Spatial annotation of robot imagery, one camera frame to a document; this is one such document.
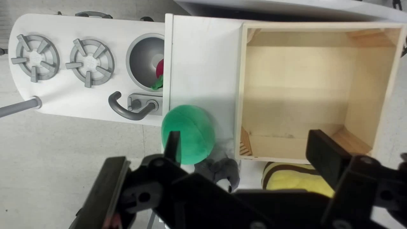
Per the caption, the red strawberry toy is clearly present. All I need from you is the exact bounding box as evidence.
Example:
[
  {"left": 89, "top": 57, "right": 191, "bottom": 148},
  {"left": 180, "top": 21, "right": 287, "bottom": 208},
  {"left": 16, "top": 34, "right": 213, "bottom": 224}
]
[{"left": 152, "top": 59, "right": 166, "bottom": 92}]

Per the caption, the light wooden box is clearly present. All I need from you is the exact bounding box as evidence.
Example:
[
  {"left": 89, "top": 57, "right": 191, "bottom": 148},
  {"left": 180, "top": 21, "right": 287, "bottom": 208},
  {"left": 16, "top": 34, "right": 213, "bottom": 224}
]
[{"left": 234, "top": 21, "right": 407, "bottom": 165}]

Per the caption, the grey toy burner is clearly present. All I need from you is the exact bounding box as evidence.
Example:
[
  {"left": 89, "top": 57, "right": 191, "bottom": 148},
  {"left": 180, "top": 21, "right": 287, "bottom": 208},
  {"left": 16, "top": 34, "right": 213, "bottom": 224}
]
[
  {"left": 64, "top": 37, "right": 116, "bottom": 90},
  {"left": 11, "top": 32, "right": 61, "bottom": 85}
]

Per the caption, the green ball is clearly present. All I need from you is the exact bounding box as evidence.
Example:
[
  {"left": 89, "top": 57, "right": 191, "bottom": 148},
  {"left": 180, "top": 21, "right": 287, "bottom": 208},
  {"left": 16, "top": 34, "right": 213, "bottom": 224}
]
[{"left": 159, "top": 105, "right": 218, "bottom": 167}]

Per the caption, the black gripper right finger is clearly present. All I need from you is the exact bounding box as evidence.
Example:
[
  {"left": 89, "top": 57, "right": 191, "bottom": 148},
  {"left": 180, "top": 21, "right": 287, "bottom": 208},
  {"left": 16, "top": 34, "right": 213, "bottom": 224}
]
[{"left": 306, "top": 129, "right": 407, "bottom": 229}]

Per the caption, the white toy cabinet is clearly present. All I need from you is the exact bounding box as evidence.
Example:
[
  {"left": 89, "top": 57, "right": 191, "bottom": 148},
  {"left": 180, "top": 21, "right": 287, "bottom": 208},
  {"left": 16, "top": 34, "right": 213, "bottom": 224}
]
[{"left": 162, "top": 0, "right": 407, "bottom": 202}]

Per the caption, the grey toy faucet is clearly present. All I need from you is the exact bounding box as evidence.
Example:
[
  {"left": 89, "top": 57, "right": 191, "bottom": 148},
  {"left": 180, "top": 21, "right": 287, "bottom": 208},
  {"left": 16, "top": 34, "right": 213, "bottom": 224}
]
[{"left": 107, "top": 90, "right": 164, "bottom": 123}]

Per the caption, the grey metal rod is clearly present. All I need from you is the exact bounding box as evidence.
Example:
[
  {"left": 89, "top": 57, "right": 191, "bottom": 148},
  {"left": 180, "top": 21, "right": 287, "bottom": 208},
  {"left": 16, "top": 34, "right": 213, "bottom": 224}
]
[{"left": 0, "top": 96, "right": 44, "bottom": 120}]

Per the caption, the white toy kitchen counter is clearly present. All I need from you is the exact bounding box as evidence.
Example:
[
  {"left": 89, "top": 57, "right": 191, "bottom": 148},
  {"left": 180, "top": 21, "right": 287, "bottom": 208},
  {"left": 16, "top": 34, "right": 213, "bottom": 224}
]
[{"left": 7, "top": 12, "right": 168, "bottom": 128}]

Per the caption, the grey plush toy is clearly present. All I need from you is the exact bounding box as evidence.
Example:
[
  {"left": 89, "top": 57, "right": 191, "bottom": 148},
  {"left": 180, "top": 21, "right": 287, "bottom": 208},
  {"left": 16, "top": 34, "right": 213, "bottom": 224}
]
[{"left": 194, "top": 157, "right": 242, "bottom": 194}]

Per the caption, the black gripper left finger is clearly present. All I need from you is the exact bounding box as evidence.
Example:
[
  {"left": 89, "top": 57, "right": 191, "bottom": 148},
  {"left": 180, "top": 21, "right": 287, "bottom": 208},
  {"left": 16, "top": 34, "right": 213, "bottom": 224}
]
[{"left": 69, "top": 130, "right": 192, "bottom": 229}]

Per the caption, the grey toy sink basin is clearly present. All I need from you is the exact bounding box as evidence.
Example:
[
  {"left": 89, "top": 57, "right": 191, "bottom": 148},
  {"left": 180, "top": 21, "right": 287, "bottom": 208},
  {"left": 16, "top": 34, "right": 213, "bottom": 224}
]
[{"left": 126, "top": 34, "right": 167, "bottom": 92}]

